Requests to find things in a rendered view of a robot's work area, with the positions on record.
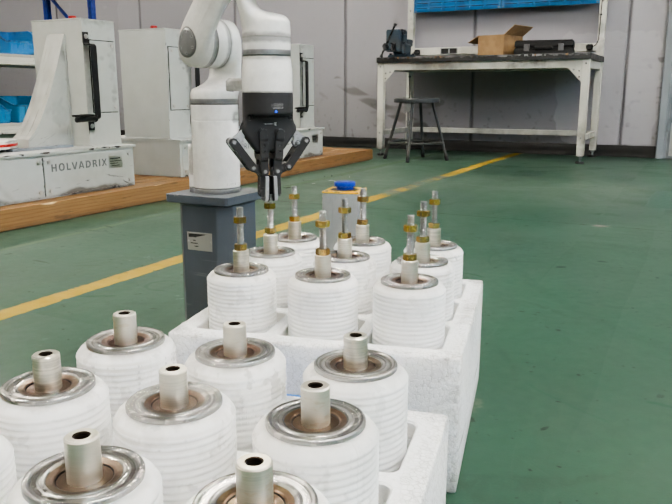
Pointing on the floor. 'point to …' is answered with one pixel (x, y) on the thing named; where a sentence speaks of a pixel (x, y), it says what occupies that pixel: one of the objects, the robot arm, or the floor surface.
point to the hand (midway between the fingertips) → (269, 187)
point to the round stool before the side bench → (420, 127)
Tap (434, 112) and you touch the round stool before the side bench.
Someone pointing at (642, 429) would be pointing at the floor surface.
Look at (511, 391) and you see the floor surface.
